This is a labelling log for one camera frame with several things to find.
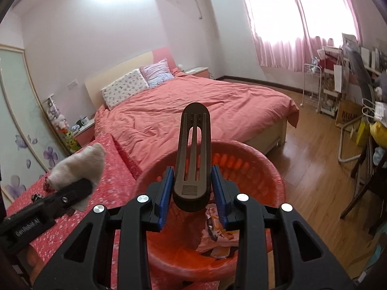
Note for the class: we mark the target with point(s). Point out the person's left hand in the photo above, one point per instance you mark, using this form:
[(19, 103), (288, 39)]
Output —
[(35, 261)]

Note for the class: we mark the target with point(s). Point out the light green sock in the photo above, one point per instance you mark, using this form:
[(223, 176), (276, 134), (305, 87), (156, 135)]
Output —
[(88, 163)]

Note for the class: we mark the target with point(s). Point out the pink white nightstand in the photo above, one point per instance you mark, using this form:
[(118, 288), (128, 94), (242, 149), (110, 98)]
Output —
[(86, 134)]

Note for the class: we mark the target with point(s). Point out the green plush toy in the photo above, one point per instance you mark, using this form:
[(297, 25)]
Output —
[(71, 142)]

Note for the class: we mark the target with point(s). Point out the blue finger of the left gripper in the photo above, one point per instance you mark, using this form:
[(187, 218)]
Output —
[(76, 195)]

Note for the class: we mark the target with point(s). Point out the white mug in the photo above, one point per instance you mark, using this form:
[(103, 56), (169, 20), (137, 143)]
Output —
[(84, 121)]

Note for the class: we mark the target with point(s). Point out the pink striped pillow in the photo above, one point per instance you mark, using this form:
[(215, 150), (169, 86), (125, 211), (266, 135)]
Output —
[(156, 74)]

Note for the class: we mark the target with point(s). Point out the white floral pillow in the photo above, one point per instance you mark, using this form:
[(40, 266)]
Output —
[(123, 88)]

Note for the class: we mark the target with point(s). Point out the sliding wardrobe with flowers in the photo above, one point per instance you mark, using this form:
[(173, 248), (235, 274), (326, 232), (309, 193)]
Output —
[(29, 146)]

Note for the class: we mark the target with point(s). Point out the plush toy display tube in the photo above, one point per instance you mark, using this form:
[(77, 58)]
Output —
[(56, 118)]

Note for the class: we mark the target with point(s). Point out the cluttered desk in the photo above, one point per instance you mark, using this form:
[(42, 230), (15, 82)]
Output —
[(343, 66)]

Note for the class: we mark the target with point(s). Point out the white wire rack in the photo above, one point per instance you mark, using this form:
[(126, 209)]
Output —
[(311, 86)]

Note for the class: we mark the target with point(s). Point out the pink curtain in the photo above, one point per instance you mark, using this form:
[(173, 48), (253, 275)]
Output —
[(288, 33)]

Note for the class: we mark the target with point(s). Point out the brown cardboard box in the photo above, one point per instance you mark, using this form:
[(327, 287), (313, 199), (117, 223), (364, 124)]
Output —
[(347, 111)]

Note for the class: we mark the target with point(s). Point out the snack wrapper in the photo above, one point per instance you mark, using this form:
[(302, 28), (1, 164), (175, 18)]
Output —
[(215, 240)]

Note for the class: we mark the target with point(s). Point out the orange plastic laundry basket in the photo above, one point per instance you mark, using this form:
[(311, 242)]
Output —
[(194, 247)]

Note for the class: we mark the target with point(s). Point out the beige pink headboard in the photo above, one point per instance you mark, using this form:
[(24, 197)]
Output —
[(104, 78)]

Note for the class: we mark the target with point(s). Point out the red plaid scrunchie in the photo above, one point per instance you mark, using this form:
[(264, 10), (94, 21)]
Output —
[(47, 187)]

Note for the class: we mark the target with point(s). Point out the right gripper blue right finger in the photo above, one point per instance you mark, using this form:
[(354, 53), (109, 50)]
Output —
[(219, 196)]

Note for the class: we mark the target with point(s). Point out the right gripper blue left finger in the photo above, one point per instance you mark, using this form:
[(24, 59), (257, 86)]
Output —
[(164, 196)]

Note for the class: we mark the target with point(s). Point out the right side nightstand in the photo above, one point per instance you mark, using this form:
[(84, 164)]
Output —
[(199, 72)]

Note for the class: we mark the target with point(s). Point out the bed with salmon duvet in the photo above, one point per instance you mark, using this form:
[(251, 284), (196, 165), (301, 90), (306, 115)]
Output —
[(147, 125)]

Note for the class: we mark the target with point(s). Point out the red floral tablecloth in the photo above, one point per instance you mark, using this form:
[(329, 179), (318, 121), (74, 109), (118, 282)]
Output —
[(89, 228)]

